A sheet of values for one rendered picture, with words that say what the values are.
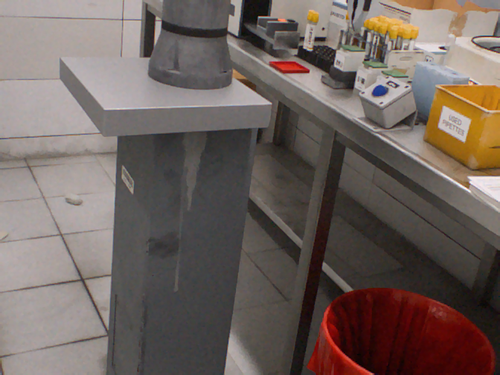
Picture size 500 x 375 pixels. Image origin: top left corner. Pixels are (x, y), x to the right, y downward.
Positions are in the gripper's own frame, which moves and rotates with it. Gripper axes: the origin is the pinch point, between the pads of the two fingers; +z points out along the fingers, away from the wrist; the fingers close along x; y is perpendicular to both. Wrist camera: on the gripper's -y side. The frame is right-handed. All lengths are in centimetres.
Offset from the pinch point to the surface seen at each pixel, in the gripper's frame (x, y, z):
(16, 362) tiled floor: 35, -64, 100
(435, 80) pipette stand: -22.8, 4.3, 4.7
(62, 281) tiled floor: 70, -45, 100
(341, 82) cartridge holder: -2.5, -2.0, 11.4
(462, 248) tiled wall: 6, 57, 65
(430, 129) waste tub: -32.2, -3.0, 10.3
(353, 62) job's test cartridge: -1.9, 0.5, 7.2
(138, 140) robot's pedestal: -9, -48, 19
